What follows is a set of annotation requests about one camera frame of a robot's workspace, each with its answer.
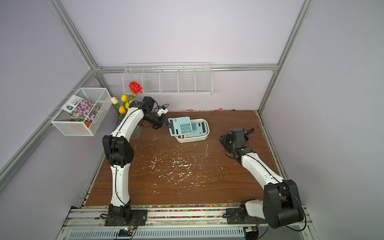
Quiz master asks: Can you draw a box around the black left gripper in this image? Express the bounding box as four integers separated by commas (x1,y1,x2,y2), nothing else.
143,111,173,129

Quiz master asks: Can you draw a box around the artificial tulip bouquet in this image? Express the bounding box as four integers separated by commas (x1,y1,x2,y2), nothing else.
110,81,143,120

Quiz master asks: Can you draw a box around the purple flower pot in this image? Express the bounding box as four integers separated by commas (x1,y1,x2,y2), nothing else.
69,100,100,128

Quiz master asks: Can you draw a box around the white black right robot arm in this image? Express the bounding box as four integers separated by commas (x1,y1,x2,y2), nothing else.
219,128,307,229

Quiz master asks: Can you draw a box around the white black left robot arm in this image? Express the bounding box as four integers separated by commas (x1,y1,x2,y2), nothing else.
101,97,169,227

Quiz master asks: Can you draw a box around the white wire wall shelf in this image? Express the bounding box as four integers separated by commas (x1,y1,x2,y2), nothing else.
122,62,213,95

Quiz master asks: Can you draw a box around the white wire basket left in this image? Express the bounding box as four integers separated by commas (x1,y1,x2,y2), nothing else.
51,88,112,137

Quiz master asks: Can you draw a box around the teal calculator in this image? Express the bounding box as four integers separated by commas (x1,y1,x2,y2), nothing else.
168,117,193,137
191,123,203,137

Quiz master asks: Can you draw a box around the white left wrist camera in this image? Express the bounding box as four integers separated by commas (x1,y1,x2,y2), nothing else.
157,106,168,116

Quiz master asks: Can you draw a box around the white plastic storage box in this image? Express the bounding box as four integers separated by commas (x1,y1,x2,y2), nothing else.
175,119,210,143

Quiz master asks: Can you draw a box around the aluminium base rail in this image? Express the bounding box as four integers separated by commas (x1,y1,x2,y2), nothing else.
57,204,319,240

